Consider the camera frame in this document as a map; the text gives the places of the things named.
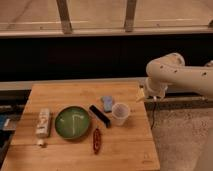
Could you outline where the green ceramic bowl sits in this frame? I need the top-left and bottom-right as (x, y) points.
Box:
(54, 106), (91, 140)

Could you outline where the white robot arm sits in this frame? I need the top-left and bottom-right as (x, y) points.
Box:
(136, 53), (213, 102)

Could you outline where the black rectangular bar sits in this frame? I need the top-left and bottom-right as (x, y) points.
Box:
(89, 105), (111, 128)

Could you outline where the clear plastic cup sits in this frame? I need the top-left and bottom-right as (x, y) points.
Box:
(112, 103), (130, 126)

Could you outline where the white tube with cap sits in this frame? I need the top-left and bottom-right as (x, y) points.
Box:
(36, 108), (51, 147)

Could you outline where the red oblong object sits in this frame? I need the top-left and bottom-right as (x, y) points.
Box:
(93, 128), (101, 154)

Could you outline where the blue sponge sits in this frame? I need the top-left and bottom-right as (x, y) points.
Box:
(101, 96), (114, 112)

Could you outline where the black cable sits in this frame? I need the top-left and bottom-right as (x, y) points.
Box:
(150, 96), (158, 130)

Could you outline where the wooden cutting board table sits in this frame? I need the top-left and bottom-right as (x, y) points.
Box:
(1, 82), (160, 171)

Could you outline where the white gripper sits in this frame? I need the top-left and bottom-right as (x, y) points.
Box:
(136, 78), (167, 102)

